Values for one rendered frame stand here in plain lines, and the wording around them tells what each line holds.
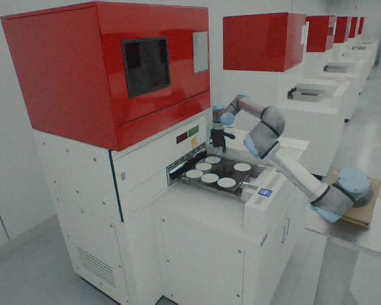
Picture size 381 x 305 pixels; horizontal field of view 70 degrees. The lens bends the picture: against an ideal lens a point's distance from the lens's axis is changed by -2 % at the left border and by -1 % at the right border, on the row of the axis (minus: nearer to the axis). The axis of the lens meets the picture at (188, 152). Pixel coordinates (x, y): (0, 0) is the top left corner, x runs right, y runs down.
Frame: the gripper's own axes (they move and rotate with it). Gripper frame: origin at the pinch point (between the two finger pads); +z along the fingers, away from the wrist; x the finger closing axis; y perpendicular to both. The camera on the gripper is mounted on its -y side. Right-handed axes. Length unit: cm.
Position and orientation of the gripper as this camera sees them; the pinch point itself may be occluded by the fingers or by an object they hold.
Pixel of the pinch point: (221, 155)
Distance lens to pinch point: 187.4
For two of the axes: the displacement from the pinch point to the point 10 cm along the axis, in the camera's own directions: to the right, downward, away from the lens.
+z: 0.5, 9.1, 4.1
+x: 4.1, 3.5, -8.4
